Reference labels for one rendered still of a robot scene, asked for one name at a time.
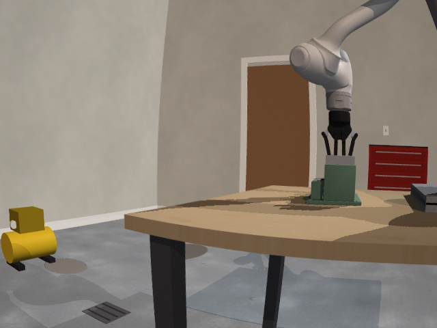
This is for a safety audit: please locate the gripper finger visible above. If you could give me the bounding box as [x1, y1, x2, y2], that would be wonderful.
[342, 129, 358, 156]
[322, 129, 338, 155]

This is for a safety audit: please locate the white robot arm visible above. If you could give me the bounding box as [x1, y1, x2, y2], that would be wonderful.
[290, 0, 399, 112]

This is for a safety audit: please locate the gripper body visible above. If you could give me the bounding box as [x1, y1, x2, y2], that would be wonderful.
[328, 111, 352, 140]

